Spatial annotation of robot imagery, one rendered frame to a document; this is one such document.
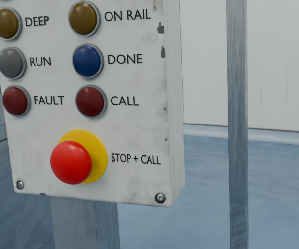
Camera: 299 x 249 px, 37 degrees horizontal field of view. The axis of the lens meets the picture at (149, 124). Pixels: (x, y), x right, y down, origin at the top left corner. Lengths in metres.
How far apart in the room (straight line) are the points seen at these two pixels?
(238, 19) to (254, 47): 2.34
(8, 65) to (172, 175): 0.18
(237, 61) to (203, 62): 2.52
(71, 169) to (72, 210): 0.14
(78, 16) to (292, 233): 2.02
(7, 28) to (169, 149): 0.18
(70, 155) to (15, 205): 1.24
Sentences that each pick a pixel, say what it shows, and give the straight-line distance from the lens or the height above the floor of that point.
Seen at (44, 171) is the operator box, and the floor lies 0.89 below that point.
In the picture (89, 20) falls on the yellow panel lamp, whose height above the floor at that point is 1.03.
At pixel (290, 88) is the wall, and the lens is 3.82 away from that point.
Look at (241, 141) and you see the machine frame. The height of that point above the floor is 0.61.
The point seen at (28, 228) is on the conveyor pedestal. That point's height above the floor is 0.33.
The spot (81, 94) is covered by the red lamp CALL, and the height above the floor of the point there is 0.96.
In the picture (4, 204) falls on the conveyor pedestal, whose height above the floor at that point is 0.46.
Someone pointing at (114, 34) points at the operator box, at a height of 1.01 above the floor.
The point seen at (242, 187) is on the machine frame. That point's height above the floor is 0.44.
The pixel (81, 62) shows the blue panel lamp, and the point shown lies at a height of 0.99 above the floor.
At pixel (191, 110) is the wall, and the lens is 4.16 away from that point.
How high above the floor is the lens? 1.02
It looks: 13 degrees down
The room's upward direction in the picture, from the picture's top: 3 degrees counter-clockwise
